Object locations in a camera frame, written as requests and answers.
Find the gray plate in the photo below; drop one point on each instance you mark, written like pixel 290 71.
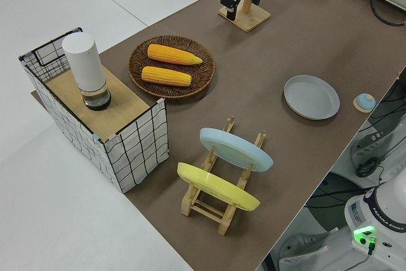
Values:
pixel 312 96

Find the white Franka arm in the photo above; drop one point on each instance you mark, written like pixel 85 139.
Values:
pixel 361 220

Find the light blue plate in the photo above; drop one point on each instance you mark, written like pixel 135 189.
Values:
pixel 234 150

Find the yellow plate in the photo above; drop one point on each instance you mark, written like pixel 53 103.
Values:
pixel 215 187

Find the wooden plate rack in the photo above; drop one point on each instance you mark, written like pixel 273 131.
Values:
pixel 226 221

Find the wooden mug tree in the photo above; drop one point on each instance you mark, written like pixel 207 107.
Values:
pixel 250 18

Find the brown table mat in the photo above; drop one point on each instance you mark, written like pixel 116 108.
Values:
pixel 269 61

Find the brown wicker tray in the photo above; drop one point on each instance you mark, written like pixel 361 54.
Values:
pixel 206 72

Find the yellow corn cob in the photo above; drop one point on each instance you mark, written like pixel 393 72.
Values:
pixel 171 53
pixel 165 75

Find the pink binder clip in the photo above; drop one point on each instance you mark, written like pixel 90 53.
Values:
pixel 112 138
pixel 161 103

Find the blue dome bell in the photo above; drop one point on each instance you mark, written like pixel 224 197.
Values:
pixel 364 101

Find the wooden board lid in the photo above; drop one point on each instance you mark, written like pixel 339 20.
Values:
pixel 120 106

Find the white cylinder grinder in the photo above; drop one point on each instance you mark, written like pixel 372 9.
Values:
pixel 84 64

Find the white power strip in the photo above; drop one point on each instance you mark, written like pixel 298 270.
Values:
pixel 368 144

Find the teal binder clip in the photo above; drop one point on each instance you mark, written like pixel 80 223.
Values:
pixel 96 137

